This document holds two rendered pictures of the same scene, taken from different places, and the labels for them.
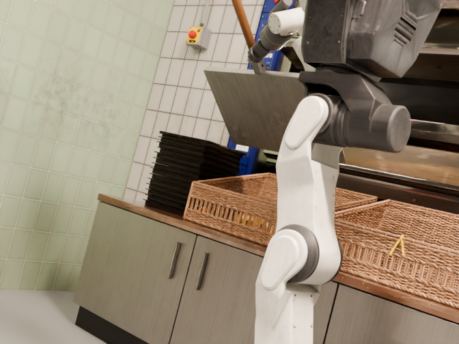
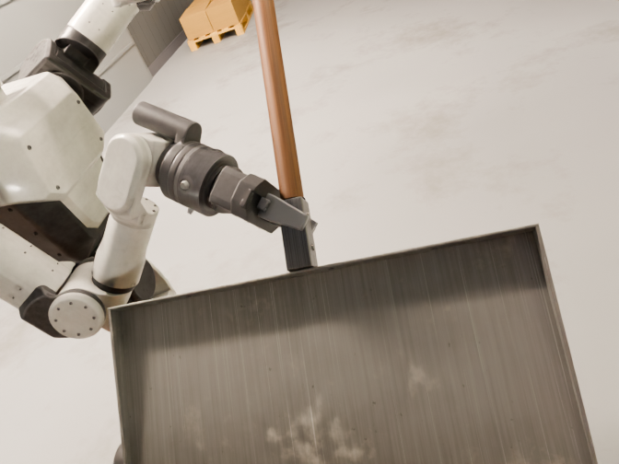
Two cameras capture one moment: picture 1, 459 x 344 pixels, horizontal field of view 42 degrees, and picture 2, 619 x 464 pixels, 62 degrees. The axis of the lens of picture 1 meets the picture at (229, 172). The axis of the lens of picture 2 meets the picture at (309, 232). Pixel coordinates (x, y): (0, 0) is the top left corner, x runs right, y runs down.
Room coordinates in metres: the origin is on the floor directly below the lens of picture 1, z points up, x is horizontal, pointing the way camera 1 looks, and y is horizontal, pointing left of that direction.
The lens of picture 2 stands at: (2.58, -0.20, 1.57)
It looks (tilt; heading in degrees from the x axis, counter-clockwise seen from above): 35 degrees down; 156
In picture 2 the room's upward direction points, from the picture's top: 22 degrees counter-clockwise
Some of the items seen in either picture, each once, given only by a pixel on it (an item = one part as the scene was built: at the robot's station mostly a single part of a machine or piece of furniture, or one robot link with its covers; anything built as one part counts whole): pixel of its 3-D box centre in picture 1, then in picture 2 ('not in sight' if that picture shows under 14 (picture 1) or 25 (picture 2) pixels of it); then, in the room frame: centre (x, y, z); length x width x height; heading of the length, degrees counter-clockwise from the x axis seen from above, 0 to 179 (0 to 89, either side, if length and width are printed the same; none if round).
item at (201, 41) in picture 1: (198, 37); not in sight; (3.08, 0.33, 1.46); 0.10 x 0.07 x 0.10; 50
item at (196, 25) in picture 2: not in sight; (218, 14); (-4.28, 2.81, 0.20); 1.22 x 0.84 x 0.41; 136
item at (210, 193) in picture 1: (280, 207); not in sight; (2.33, -0.23, 0.72); 0.56 x 0.49 x 0.28; 50
